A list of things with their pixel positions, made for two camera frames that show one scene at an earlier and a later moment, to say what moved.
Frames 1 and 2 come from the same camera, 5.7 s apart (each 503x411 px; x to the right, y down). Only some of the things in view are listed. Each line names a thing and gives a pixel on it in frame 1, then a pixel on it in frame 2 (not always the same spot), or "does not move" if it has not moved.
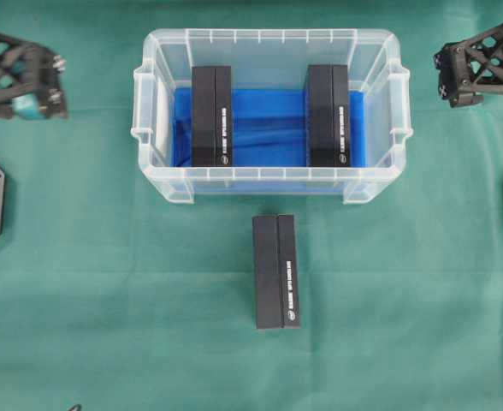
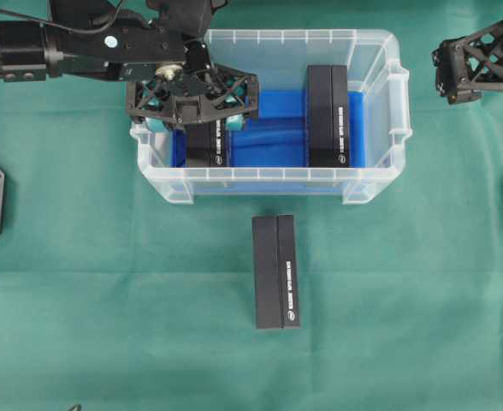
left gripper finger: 44,98 to 227,92
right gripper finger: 491,62 does not move
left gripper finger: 6,63 to 164,100
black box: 328,117 does not move
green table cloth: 99,295 does not move
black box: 276,272 does not move
